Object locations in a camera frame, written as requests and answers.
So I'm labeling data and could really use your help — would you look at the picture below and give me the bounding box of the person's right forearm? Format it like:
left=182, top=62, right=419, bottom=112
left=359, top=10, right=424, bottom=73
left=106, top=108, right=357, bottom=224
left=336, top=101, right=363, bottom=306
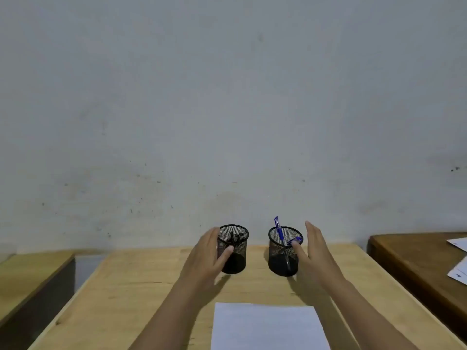
left=319, top=279, right=420, bottom=350

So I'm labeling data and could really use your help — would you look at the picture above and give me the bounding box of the white paper sheet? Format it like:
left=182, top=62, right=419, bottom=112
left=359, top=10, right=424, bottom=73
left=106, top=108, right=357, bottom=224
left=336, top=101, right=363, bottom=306
left=447, top=255, right=467, bottom=287
left=446, top=237, right=467, bottom=253
left=210, top=302, right=331, bottom=350

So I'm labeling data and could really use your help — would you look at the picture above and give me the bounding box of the black mesh pen holder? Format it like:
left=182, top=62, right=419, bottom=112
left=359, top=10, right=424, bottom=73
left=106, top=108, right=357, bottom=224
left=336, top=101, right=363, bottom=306
left=268, top=226, right=304, bottom=278
left=217, top=224, right=250, bottom=275

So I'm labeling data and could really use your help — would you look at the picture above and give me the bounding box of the light wooden desk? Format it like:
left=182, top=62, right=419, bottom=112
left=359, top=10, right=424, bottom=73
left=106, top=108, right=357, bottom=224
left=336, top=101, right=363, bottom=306
left=0, top=250, right=76, bottom=350

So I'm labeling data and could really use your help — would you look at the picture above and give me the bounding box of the bundle of black pens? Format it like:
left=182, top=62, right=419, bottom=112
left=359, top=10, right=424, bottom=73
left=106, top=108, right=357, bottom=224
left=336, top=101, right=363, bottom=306
left=226, top=231, right=249, bottom=247

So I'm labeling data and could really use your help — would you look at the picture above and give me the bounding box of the person's left hand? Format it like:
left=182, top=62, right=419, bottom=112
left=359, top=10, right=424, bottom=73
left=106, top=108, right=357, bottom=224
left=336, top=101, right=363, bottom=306
left=178, top=227, right=235, bottom=293

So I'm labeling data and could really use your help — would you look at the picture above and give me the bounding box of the person's left forearm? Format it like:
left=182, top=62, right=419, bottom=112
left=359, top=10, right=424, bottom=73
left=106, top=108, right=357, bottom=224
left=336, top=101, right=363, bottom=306
left=128, top=279, right=207, bottom=350

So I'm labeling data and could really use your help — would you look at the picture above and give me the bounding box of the person's right hand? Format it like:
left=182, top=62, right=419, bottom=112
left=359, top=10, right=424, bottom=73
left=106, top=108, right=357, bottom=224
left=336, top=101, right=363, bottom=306
left=291, top=221, right=348, bottom=293

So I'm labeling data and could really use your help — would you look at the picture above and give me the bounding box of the dark brown wooden desk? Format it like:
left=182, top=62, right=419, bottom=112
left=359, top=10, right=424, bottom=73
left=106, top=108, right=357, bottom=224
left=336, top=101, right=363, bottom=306
left=366, top=232, right=467, bottom=345

